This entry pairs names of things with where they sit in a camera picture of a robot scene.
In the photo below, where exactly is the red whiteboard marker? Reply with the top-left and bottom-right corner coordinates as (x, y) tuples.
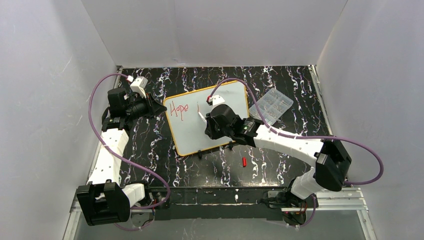
(197, 111), (207, 124)

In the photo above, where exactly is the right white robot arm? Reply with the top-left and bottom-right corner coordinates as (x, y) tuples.
(205, 104), (352, 200)

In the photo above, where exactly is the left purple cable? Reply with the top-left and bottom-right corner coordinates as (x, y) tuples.
(87, 72), (172, 232)

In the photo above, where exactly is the clear plastic screw box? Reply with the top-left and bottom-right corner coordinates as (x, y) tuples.
(256, 88), (294, 126)

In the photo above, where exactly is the aluminium table frame rail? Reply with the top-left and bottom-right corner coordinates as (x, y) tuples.
(63, 187), (376, 240)

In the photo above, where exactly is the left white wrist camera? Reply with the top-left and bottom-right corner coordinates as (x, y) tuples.
(130, 76), (148, 99)

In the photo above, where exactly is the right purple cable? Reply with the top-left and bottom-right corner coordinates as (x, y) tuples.
(206, 78), (385, 186)

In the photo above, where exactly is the purple cable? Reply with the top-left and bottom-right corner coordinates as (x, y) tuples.
(206, 78), (385, 186)
(87, 72), (172, 232)

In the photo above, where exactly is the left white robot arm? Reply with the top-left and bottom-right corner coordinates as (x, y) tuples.
(76, 87), (166, 226)

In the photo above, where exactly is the yellow framed whiteboard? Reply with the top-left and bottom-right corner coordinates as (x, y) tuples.
(163, 80), (249, 157)

